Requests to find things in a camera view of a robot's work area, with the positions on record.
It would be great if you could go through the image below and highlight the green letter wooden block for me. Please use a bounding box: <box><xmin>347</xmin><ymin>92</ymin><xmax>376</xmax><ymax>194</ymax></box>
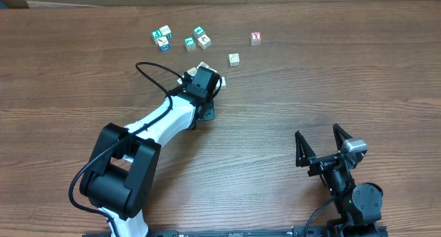
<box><xmin>151</xmin><ymin>29</ymin><xmax>163</xmax><ymax>44</ymax></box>

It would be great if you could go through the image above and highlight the wooden block pencil picture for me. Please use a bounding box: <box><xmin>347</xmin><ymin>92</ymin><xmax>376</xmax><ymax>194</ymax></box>
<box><xmin>157</xmin><ymin>37</ymin><xmax>170</xmax><ymax>52</ymax></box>

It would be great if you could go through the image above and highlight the red letter Y block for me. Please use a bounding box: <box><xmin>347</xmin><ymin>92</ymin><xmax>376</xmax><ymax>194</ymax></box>
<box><xmin>250</xmin><ymin>32</ymin><xmax>262</xmax><ymax>45</ymax></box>

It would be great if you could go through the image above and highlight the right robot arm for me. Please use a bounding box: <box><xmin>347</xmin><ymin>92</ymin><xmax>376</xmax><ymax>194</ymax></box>
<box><xmin>295</xmin><ymin>123</ymin><xmax>388</xmax><ymax>237</ymax></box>

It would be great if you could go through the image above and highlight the plain wooden block right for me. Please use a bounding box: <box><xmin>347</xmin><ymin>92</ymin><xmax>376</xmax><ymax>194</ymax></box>
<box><xmin>229</xmin><ymin>53</ymin><xmax>240</xmax><ymax>67</ymax></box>

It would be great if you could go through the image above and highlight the green number four block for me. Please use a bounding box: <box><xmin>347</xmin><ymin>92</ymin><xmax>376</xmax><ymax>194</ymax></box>
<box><xmin>193</xmin><ymin>25</ymin><xmax>205</xmax><ymax>39</ymax></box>

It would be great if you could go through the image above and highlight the wooden block brown picture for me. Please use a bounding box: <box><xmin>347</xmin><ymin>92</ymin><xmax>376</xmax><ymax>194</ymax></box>
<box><xmin>197</xmin><ymin>34</ymin><xmax>211</xmax><ymax>50</ymax></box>

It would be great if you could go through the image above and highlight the wooden block number side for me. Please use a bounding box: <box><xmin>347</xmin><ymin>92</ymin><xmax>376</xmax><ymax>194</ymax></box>
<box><xmin>159</xmin><ymin>25</ymin><xmax>173</xmax><ymax>39</ymax></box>

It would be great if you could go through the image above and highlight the wooden block blue side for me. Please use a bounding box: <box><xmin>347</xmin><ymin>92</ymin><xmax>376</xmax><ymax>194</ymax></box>
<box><xmin>186</xmin><ymin>67</ymin><xmax>197</xmax><ymax>76</ymax></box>

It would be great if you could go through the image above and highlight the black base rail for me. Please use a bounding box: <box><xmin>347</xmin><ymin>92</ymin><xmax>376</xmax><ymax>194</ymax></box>
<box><xmin>82</xmin><ymin>225</ymin><xmax>389</xmax><ymax>237</ymax></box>

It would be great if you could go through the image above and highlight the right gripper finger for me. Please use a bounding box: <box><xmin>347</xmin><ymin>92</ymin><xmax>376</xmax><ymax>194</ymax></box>
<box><xmin>295</xmin><ymin>131</ymin><xmax>316</xmax><ymax>167</ymax></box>
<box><xmin>333</xmin><ymin>123</ymin><xmax>353</xmax><ymax>150</ymax></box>

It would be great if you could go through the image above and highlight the green letter L block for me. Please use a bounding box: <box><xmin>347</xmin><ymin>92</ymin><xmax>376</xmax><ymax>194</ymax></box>
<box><xmin>184</xmin><ymin>37</ymin><xmax>196</xmax><ymax>52</ymax></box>

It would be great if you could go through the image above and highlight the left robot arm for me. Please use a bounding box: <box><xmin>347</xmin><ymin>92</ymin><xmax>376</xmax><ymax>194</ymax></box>
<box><xmin>68</xmin><ymin>67</ymin><xmax>226</xmax><ymax>236</ymax></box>

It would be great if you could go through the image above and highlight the wooden block red picture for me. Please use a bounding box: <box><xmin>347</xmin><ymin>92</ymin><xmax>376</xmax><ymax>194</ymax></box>
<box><xmin>196</xmin><ymin>61</ymin><xmax>209</xmax><ymax>69</ymax></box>

